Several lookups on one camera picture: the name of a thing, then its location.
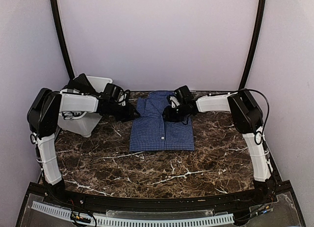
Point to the left black frame post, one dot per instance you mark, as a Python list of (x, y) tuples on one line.
[(61, 38)]

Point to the black white patterned shirt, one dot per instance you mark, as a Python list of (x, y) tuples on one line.
[(78, 84)]

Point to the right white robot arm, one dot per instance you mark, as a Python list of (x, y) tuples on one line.
[(246, 114)]

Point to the white plastic bin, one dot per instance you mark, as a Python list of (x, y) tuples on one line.
[(86, 123)]

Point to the white slotted cable duct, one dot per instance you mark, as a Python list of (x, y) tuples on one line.
[(136, 219)]

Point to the black frame post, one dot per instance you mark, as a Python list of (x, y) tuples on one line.
[(253, 44), (61, 38)]

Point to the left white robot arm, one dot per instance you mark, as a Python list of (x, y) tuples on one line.
[(43, 120)]

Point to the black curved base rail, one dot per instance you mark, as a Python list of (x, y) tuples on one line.
[(272, 204)]

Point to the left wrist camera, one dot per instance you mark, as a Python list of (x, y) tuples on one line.
[(111, 92)]

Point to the blue checked long sleeve shirt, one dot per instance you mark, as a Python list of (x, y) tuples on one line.
[(151, 132)]

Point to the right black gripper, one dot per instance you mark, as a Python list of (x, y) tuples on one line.
[(170, 116)]

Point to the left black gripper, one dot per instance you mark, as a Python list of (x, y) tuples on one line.
[(129, 115)]

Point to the right black frame post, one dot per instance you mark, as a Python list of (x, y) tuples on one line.
[(253, 44)]

